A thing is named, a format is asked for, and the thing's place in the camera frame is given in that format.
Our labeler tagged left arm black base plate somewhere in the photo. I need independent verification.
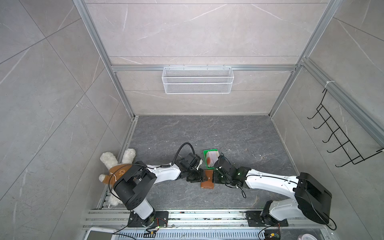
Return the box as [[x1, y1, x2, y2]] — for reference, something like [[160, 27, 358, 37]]
[[128, 211, 169, 229]]

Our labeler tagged white teddy bear brown shirt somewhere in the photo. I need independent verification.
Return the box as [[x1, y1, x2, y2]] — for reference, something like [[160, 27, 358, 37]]
[[99, 149, 136, 207]]

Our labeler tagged green plastic card bin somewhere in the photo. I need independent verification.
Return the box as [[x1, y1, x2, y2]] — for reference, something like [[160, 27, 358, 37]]
[[203, 149, 220, 170]]

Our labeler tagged black wire hook rack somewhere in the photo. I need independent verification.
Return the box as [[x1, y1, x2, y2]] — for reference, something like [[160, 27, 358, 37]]
[[307, 89, 384, 168]]

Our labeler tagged brown leather card holder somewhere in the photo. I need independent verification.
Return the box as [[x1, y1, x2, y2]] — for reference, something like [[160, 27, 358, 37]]
[[201, 170, 214, 190]]

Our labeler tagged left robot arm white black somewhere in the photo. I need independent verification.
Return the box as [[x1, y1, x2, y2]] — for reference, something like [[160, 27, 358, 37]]
[[105, 153, 208, 222]]

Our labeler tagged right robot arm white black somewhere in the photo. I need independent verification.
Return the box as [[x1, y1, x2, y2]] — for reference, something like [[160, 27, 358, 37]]
[[214, 154, 332, 227]]

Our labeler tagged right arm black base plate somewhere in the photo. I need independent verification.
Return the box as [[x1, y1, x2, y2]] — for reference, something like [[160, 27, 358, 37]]
[[245, 211, 289, 227]]

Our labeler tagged aluminium front rail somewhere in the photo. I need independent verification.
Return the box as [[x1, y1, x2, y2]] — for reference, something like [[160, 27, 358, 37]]
[[82, 209, 332, 230]]

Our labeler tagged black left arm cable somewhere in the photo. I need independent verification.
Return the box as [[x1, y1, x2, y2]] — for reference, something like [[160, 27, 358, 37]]
[[170, 142, 196, 167]]

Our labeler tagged stack of cards in bin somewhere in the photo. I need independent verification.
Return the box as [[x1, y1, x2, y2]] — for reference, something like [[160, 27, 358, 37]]
[[205, 150, 220, 168]]

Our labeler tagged white wire mesh basket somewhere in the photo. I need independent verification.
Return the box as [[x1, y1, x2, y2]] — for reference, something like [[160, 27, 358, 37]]
[[162, 66, 234, 95]]

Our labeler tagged white tablet device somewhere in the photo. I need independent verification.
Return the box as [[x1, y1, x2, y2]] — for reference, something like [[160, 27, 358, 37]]
[[84, 227, 119, 240]]

